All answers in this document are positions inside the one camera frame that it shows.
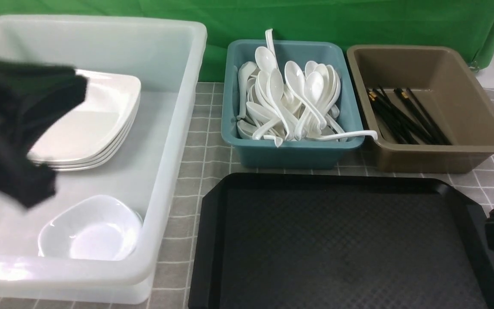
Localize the black chopstick gold band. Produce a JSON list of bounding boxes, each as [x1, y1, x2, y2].
[[368, 89, 419, 145], [368, 91, 406, 144]]

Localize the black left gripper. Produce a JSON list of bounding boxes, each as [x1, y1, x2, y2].
[[0, 59, 88, 209]]

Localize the white spoon standing at back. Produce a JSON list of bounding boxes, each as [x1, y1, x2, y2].
[[265, 29, 278, 68]]

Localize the green backdrop cloth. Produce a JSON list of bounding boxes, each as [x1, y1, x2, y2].
[[0, 0, 494, 82]]

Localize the bottom stacked white plate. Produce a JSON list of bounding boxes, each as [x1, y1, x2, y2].
[[50, 116, 138, 172]]

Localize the white ceramic soup spoon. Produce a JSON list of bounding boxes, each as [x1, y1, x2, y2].
[[284, 61, 306, 106]]

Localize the top stacked white plate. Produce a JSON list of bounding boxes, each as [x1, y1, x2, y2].
[[28, 96, 141, 171]]

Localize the large white square plate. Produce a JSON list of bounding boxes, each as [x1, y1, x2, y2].
[[28, 69, 142, 164]]

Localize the middle stacked white plate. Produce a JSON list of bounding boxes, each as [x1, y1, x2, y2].
[[37, 107, 140, 169]]

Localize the black serving tray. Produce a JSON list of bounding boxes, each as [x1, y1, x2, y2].
[[187, 173, 494, 309]]

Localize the large translucent white bin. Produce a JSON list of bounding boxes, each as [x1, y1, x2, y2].
[[0, 15, 207, 304]]

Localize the stacked white plate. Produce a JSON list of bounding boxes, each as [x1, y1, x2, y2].
[[37, 107, 140, 169], [28, 96, 141, 171], [50, 116, 138, 172]]

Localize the black chopstick in bin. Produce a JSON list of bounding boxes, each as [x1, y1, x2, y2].
[[372, 88, 433, 145], [394, 88, 452, 146]]

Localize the white spoon over bin edge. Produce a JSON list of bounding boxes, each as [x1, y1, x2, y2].
[[306, 130, 378, 141]]

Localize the white spoon right top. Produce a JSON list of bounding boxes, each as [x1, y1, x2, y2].
[[295, 71, 327, 140]]

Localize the white spoon centre top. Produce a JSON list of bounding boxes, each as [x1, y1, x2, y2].
[[266, 68, 295, 141]]

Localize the white spoon left side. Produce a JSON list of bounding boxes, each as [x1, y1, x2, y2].
[[236, 61, 258, 121]]

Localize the teal plastic spoon bin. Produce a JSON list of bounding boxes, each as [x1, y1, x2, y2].
[[221, 39, 364, 170]]

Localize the brown plastic chopstick bin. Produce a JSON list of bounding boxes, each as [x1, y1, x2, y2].
[[347, 45, 494, 173]]

